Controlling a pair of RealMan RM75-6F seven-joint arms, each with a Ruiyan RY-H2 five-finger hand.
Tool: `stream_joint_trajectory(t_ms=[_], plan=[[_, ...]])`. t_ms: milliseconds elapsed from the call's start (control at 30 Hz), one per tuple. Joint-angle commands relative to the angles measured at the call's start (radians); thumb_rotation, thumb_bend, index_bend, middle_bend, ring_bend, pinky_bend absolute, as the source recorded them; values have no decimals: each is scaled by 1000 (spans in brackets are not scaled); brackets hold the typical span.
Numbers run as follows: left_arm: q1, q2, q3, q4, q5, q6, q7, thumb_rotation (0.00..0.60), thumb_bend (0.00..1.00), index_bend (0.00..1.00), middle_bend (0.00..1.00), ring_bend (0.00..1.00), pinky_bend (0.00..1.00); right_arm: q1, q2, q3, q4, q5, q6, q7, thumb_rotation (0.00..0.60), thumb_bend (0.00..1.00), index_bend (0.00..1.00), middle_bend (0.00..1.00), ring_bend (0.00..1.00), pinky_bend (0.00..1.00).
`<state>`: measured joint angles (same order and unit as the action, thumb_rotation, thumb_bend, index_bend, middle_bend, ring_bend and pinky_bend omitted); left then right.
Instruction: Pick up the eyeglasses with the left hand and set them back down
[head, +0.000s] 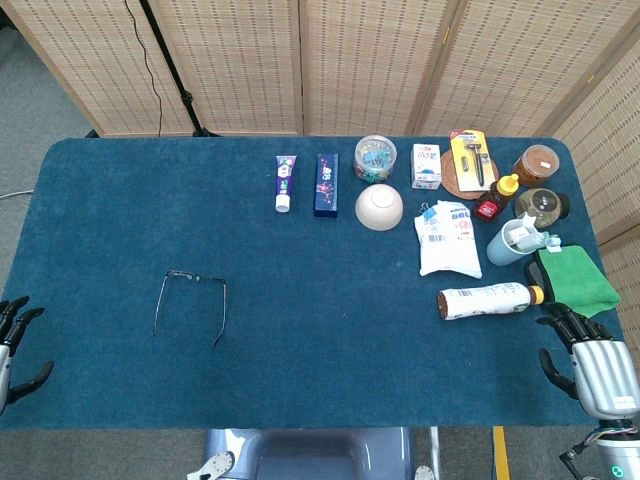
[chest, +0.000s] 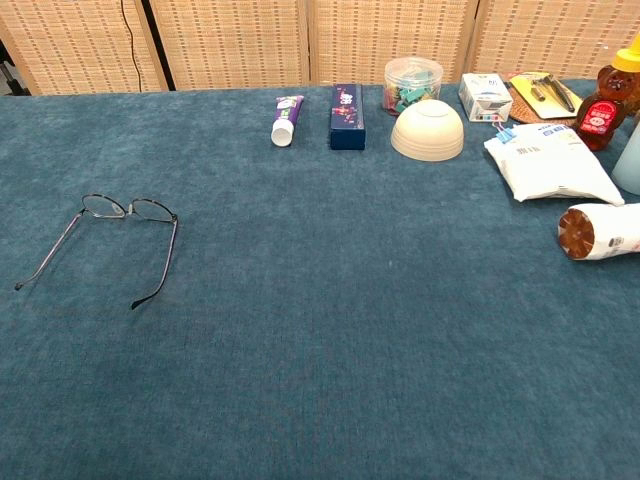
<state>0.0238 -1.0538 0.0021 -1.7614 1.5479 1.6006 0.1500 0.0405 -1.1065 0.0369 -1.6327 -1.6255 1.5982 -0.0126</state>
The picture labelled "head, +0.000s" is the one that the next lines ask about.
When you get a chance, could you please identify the beige upturned bowl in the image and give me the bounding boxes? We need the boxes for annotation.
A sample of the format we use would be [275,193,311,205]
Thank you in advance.
[354,183,405,232]

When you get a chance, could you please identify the purple white toothpaste tube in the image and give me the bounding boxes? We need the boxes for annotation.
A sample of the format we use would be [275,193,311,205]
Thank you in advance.
[274,154,298,214]

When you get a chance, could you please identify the yellow razor blister pack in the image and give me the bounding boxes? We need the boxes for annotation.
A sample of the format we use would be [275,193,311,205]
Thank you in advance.
[448,128,498,192]

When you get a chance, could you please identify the green microfibre cloth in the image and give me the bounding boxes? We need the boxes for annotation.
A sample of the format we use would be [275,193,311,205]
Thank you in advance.
[535,243,623,319]

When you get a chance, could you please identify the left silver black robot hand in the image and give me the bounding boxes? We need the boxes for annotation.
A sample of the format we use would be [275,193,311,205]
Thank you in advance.
[0,295,55,414]

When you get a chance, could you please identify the round cork coaster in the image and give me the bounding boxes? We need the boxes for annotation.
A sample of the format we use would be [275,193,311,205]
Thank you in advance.
[439,148,501,201]

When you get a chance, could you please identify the black hanging cable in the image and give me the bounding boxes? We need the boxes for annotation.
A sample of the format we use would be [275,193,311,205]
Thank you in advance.
[123,0,164,139]

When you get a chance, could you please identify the dark glass spice jar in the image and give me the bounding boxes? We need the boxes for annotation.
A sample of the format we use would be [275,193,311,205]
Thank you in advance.
[514,187,571,223]

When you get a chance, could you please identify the small white cardboard box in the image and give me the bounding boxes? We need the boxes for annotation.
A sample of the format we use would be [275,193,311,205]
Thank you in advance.
[410,143,443,191]

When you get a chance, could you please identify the white plastic bag of powder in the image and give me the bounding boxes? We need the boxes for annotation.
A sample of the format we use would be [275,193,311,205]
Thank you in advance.
[413,199,484,280]

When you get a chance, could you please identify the light blue cup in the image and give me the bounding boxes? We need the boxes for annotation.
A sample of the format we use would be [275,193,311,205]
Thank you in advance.
[486,212,544,267]

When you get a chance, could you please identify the bear-shaped honey bottle yellow cap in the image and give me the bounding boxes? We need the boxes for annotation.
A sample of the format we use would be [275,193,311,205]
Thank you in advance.
[474,173,521,223]

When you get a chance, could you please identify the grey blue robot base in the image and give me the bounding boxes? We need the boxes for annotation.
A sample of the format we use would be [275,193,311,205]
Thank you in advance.
[187,427,419,480]

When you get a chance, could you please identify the grey metal table leg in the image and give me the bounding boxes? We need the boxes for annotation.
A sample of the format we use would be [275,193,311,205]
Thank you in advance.
[428,426,442,480]

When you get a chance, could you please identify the black object under cloth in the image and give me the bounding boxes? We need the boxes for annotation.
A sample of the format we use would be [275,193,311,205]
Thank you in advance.
[524,261,551,302]

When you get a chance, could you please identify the black tripod stand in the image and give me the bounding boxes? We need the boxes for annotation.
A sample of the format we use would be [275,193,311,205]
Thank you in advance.
[138,0,221,139]

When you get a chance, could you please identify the clear jar of coloured clips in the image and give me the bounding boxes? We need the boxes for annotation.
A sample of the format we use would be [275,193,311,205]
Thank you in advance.
[353,133,399,184]

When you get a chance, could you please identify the dark blue toothpaste box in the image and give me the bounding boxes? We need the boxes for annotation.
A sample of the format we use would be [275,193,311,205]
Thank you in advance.
[313,153,340,219]

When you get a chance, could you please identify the blue carpet table cover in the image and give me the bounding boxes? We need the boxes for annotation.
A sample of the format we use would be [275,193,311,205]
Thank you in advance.
[0,136,624,432]

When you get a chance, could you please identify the bamboo side screen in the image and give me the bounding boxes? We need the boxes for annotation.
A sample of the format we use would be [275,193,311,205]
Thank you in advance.
[549,29,640,351]

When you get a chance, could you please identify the brown drink bottle white label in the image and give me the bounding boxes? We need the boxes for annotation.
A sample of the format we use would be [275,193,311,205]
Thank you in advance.
[437,281,546,321]

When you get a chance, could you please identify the amber jar with brown lid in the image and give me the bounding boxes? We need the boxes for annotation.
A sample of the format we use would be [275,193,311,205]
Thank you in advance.
[511,144,561,189]

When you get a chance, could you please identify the yellow floor tape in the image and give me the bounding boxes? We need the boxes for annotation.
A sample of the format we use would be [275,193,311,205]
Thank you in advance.
[492,425,513,480]

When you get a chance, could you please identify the thin-framed eyeglasses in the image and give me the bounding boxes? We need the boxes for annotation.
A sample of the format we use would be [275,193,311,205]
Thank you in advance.
[152,269,228,350]

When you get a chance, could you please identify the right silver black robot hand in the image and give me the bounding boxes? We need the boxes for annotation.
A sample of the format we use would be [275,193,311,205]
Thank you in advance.
[537,301,640,421]

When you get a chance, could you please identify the bamboo folding screen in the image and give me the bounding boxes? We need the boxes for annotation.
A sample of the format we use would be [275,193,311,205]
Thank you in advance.
[0,0,640,139]

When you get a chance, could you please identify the white packets in cup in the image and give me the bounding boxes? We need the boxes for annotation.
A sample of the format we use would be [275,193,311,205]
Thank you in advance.
[503,212,562,252]

